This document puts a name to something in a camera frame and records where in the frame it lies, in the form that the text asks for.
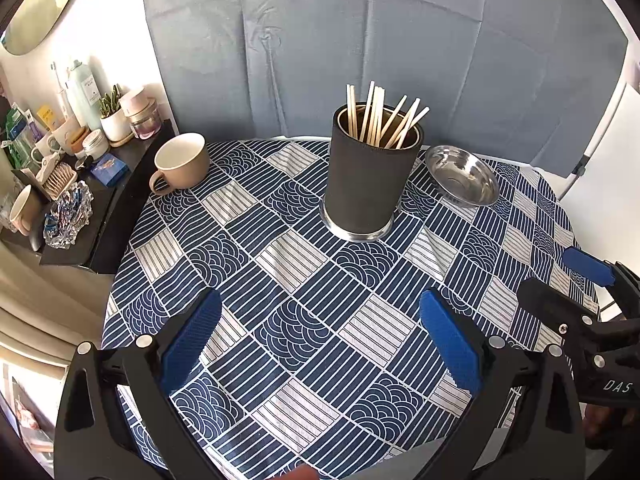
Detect black cylindrical utensil holder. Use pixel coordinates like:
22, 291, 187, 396
321, 102, 426, 241

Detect clear glass jar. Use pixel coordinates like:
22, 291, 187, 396
131, 105, 162, 140

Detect green packets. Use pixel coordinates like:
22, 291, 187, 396
4, 105, 36, 167

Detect white round tin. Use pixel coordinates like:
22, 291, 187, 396
81, 130, 110, 159

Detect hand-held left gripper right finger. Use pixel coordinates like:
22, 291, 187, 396
419, 287, 588, 480

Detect white mug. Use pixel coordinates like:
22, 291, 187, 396
30, 132, 61, 162

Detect white light stand panel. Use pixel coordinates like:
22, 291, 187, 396
560, 57, 640, 202

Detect beige cup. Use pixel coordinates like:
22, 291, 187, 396
9, 185, 44, 236

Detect succulent in white pot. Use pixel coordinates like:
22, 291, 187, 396
99, 84, 134, 142

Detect person's right hand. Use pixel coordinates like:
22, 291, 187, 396
582, 402, 640, 453

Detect blue white patterned tablecloth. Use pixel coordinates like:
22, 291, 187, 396
101, 139, 601, 480

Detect pale green spray bottle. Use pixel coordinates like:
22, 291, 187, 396
67, 59, 104, 132

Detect beige ceramic mug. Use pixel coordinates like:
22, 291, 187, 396
149, 133, 211, 196

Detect white cup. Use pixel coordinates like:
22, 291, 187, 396
50, 120, 81, 154

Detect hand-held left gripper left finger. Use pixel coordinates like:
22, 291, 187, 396
54, 287, 223, 480

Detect oval wall mirror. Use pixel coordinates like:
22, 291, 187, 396
0, 0, 93, 56

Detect small blue box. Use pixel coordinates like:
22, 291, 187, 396
90, 154, 129, 184

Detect white electric toothbrush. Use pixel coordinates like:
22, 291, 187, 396
51, 62, 71, 121

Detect black side shelf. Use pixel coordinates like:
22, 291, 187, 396
0, 120, 176, 275

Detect blue-grey backdrop cloth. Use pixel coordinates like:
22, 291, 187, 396
137, 0, 631, 181

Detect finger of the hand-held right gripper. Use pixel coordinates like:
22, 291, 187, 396
560, 247, 640, 312
517, 278, 602, 343

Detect person's left hand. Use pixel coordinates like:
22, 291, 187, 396
280, 464, 321, 480

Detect stainless steel dish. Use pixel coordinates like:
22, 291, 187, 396
425, 145, 501, 207

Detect group of wooden chopsticks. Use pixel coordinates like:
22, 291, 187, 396
346, 80, 431, 150

